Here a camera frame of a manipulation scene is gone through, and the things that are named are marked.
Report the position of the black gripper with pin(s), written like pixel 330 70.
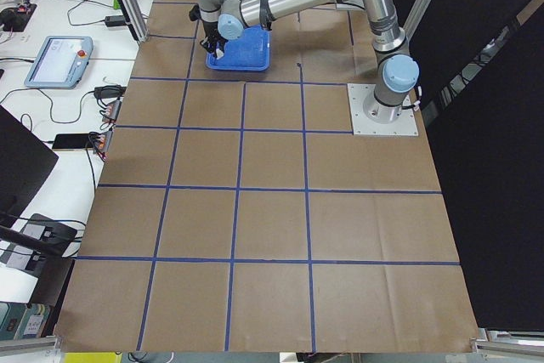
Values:
pixel 211 33

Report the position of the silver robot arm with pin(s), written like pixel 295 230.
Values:
pixel 226 23

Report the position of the blue plastic tray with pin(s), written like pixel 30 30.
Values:
pixel 251 52

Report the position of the black power adapter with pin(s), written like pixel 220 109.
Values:
pixel 114 21

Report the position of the teach pendant tablet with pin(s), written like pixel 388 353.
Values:
pixel 60 63

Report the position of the brown paper table cover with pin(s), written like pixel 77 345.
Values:
pixel 237 211

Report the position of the black smartphone on desk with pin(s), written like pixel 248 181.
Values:
pixel 71 141

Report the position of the small black circuit device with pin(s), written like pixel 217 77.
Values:
pixel 15 19

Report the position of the black monitor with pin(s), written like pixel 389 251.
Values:
pixel 26 163

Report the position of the usb hub with cables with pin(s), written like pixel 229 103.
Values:
pixel 111 111

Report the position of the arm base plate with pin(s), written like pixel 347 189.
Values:
pixel 370 118

